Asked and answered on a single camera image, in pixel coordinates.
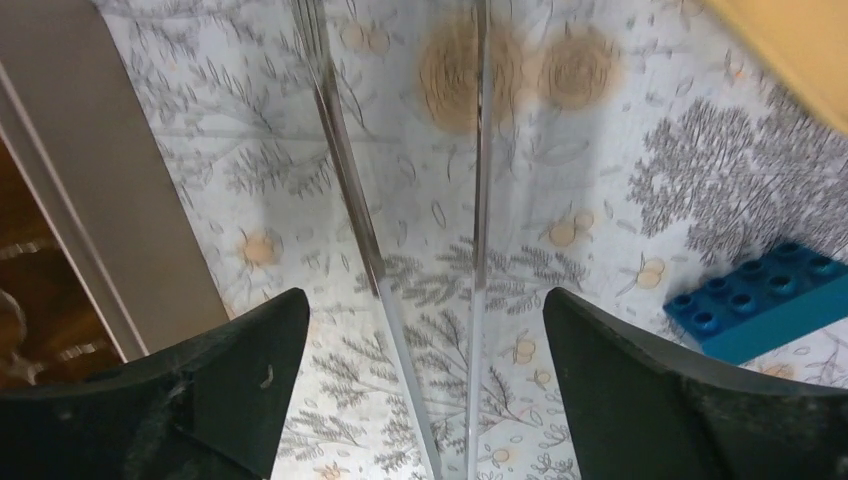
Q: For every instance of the floral tablecloth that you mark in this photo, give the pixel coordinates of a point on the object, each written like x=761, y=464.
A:
x=638, y=149

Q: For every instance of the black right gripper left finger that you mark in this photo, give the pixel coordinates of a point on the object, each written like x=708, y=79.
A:
x=210, y=407

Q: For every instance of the gold chocolate tin box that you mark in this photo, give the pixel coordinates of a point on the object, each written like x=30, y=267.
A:
x=77, y=133

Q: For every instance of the blue toy brick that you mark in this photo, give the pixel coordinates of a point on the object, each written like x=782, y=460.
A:
x=763, y=304

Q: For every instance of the yellow plastic tray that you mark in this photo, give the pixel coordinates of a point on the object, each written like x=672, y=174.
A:
x=804, y=43

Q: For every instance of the long metal tongs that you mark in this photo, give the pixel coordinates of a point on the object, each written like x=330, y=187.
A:
x=406, y=92

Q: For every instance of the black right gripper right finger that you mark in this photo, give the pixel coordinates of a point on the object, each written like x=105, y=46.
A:
x=641, y=407

